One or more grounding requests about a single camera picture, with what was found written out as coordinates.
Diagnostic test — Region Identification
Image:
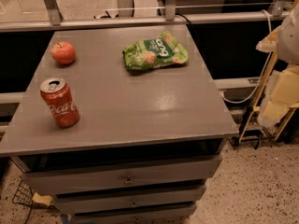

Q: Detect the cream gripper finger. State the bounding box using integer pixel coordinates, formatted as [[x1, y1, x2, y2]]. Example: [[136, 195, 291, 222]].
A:
[[256, 27, 280, 52], [257, 65, 299, 127]]

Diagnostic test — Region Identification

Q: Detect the red Coca-Cola can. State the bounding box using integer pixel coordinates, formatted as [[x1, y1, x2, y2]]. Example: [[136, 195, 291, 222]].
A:
[[40, 77, 79, 128]]

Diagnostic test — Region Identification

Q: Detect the top grey drawer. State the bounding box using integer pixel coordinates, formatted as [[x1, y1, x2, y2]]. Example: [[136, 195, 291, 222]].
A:
[[22, 154, 222, 195]]

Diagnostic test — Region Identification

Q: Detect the grey drawer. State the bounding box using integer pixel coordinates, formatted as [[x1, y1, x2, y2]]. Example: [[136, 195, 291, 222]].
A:
[[54, 185, 206, 214], [73, 203, 196, 224], [22, 154, 222, 195]]

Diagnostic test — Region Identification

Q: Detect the green snack bag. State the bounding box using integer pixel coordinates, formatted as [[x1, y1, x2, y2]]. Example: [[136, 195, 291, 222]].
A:
[[122, 31, 189, 71]]

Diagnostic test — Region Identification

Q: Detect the grey drawer cabinet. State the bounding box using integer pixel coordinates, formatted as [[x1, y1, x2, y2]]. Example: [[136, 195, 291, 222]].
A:
[[0, 24, 240, 224]]

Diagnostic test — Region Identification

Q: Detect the bottom grey drawer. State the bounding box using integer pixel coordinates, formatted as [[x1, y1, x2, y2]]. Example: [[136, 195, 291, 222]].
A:
[[73, 203, 196, 224]]

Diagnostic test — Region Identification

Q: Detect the red apple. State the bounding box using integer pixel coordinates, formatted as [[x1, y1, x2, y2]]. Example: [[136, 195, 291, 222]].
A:
[[50, 42, 76, 64]]

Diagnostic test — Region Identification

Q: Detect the middle grey drawer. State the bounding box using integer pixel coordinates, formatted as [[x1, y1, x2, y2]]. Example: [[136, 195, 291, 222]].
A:
[[54, 185, 206, 214]]

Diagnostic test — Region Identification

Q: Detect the yellow sponge piece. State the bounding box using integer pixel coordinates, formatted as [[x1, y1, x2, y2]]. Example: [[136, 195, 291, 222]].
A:
[[32, 192, 52, 206]]

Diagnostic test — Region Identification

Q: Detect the grey metal railing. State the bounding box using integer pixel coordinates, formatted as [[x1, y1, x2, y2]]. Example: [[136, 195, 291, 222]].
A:
[[0, 0, 295, 32]]

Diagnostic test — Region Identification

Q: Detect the yellow metal cart frame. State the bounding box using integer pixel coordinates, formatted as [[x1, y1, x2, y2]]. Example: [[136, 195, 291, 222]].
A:
[[230, 52, 298, 148]]

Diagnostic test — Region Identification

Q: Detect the white cable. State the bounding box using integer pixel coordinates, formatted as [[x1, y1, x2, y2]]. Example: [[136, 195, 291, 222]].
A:
[[222, 9, 274, 105]]

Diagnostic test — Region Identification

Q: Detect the black cable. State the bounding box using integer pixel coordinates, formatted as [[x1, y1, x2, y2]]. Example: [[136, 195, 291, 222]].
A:
[[176, 13, 206, 67]]

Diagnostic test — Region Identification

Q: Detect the black wire basket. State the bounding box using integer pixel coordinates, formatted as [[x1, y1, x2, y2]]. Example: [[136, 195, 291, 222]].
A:
[[12, 181, 48, 224]]

